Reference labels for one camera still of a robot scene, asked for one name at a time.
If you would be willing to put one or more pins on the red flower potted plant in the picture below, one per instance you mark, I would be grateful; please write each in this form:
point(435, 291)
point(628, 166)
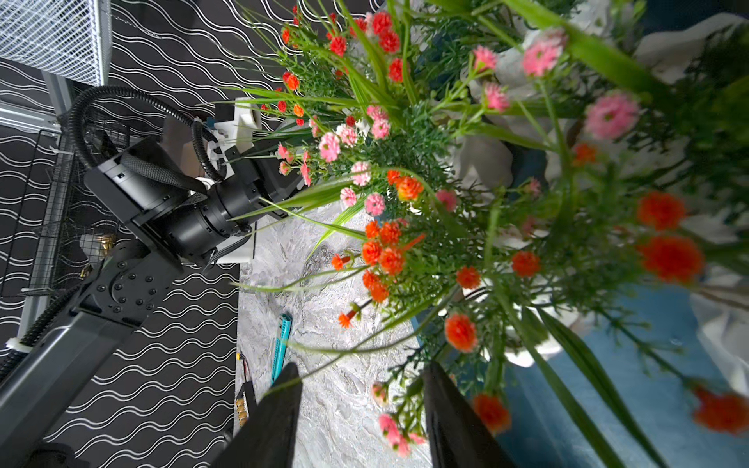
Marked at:
point(332, 61)

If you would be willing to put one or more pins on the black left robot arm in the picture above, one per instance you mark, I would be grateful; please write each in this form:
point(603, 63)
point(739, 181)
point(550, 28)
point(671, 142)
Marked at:
point(175, 220)

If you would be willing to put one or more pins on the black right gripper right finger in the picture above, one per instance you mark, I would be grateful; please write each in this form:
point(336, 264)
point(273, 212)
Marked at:
point(456, 436)

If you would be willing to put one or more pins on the black wire wall basket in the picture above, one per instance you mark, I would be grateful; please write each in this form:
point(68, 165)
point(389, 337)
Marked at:
point(52, 227)

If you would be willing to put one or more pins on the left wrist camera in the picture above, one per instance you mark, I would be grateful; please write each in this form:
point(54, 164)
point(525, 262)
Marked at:
point(233, 125)

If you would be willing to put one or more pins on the white wire wall basket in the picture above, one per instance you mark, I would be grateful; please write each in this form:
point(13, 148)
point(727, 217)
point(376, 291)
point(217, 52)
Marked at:
point(68, 38)

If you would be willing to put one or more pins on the teal plastic tray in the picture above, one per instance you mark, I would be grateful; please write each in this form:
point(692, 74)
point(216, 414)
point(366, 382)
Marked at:
point(585, 411)

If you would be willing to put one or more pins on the white pot green plant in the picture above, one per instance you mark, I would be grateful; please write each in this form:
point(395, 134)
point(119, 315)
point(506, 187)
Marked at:
point(684, 61)

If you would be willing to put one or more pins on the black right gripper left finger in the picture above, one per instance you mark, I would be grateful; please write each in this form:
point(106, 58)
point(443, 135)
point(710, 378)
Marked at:
point(268, 438)

